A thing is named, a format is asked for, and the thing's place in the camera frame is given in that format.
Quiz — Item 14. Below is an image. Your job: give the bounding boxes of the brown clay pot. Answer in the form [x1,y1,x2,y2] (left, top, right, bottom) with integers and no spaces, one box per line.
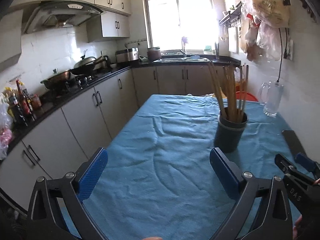
[147,47,162,62]

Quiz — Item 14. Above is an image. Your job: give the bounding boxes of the steel pot with lid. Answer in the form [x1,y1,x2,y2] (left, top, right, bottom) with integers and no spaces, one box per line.
[40,68,71,90]

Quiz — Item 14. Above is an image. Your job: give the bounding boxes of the dark green utensil holder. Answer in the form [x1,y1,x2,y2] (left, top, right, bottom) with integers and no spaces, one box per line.
[214,113,248,153]

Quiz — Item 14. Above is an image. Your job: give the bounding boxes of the lower kitchen cabinets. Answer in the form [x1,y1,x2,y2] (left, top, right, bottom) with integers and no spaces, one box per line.
[0,62,242,210]

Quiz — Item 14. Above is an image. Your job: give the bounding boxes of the silver rice cooker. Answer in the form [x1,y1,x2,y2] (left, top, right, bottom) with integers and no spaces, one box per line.
[116,47,139,63]

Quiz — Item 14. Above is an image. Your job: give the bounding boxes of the sauce bottles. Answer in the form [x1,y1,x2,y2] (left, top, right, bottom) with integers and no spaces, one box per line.
[3,79,42,129]

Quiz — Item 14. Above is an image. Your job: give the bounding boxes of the person's left hand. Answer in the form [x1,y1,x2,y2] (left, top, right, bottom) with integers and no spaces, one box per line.
[142,236,163,240]

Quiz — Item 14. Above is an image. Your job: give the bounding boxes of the black wok on stove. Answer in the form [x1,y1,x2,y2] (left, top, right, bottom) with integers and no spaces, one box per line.
[69,50,105,75]

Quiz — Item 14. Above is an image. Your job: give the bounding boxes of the hanging plastic bags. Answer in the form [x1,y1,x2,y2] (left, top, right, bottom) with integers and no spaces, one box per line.
[241,0,290,61]

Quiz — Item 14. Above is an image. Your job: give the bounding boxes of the dark phone with case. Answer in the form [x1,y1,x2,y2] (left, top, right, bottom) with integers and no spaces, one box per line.
[281,130,306,158]

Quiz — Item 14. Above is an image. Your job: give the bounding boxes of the clear glass mug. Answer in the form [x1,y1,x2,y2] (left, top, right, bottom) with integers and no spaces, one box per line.
[258,81,284,118]

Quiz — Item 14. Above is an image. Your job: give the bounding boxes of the red plastic basin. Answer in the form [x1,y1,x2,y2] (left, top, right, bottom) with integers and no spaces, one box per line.
[236,91,258,102]

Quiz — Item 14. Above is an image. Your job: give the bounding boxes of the blue table cloth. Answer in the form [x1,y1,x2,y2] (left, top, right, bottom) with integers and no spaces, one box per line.
[60,93,308,240]

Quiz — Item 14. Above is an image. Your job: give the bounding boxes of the black power cable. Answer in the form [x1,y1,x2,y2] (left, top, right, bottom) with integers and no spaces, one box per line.
[275,27,288,83]

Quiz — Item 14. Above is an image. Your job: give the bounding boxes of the person's right hand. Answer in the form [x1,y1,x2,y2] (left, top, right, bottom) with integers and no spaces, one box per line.
[292,215,302,240]

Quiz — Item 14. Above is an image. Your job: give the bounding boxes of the range hood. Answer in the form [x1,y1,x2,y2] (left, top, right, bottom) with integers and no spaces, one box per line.
[23,0,103,34]

